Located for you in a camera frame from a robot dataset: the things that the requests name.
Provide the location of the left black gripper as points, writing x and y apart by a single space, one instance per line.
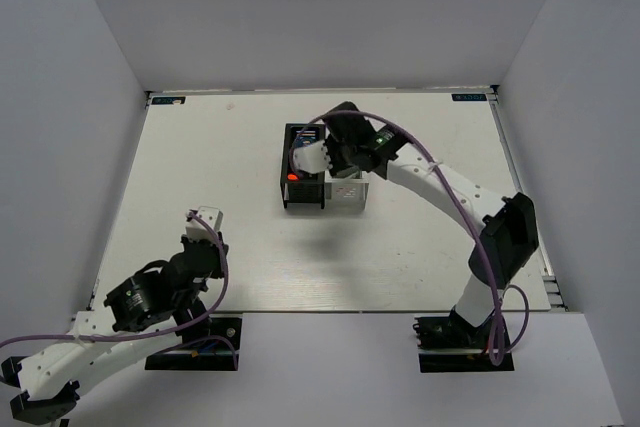
223 248

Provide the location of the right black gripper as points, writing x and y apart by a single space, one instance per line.
337 166

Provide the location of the blue ink jar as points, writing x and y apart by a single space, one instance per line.
305 139

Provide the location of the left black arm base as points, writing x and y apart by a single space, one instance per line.
218 351

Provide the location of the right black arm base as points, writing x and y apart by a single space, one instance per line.
444 347

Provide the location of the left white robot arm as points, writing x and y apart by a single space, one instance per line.
155 310

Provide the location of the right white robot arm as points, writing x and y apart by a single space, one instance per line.
503 228

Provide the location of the white slotted organizer box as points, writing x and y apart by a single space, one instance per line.
347 195

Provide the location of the black slotted organizer box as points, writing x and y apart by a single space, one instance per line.
310 188

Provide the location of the right blue corner label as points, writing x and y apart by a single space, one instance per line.
469 97

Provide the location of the blue corner label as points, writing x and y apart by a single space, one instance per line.
469 97
168 100

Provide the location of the left blue corner label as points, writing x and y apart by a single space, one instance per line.
168 100

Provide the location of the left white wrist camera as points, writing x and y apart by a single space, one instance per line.
203 224

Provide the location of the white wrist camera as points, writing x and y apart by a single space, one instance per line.
203 224
311 158

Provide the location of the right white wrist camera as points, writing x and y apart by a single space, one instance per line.
311 158

